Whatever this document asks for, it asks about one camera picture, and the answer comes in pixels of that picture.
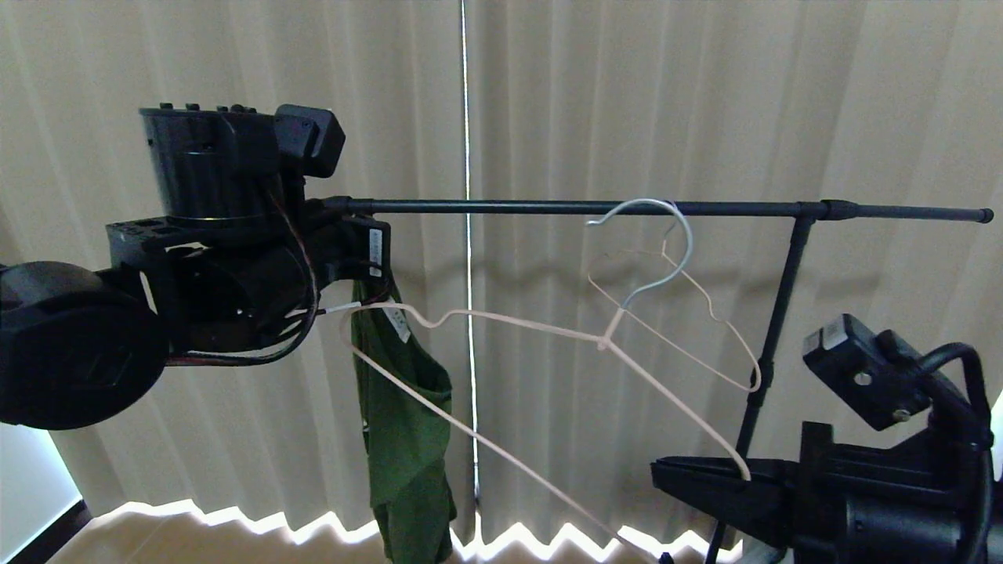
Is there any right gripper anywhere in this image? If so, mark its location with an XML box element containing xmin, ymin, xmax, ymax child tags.
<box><xmin>793</xmin><ymin>421</ymin><xmax>1003</xmax><ymax>564</ymax></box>

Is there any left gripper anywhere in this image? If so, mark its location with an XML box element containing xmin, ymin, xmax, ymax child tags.
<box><xmin>168</xmin><ymin>218</ymin><xmax>391</xmax><ymax>353</ymax></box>

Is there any green printed sleeveless shirt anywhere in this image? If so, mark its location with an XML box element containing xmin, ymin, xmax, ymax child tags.
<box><xmin>350</xmin><ymin>278</ymin><xmax>458</xmax><ymax>564</ymax></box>

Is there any pink clothes hanger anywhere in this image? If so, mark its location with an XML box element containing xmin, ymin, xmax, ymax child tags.
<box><xmin>586</xmin><ymin>202</ymin><xmax>763</xmax><ymax>394</ymax></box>
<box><xmin>339</xmin><ymin>197</ymin><xmax>753</xmax><ymax>563</ymax></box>

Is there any black clothes rack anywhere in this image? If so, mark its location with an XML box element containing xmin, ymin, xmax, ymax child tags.
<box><xmin>321</xmin><ymin>196</ymin><xmax>995</xmax><ymax>564</ymax></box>

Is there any beige curtain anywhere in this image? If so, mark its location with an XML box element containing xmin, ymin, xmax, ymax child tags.
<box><xmin>0</xmin><ymin>0</ymin><xmax>1003</xmax><ymax>551</ymax></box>

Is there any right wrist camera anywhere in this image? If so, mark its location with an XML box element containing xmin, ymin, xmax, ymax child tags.
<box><xmin>802</xmin><ymin>313</ymin><xmax>941</xmax><ymax>433</ymax></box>

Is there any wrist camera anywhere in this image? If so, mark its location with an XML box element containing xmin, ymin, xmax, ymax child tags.
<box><xmin>802</xmin><ymin>313</ymin><xmax>941</xmax><ymax>433</ymax></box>
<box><xmin>274</xmin><ymin>104</ymin><xmax>346</xmax><ymax>179</ymax></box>

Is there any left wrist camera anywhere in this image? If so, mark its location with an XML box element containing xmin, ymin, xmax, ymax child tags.
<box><xmin>274</xmin><ymin>104</ymin><xmax>346</xmax><ymax>179</ymax></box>

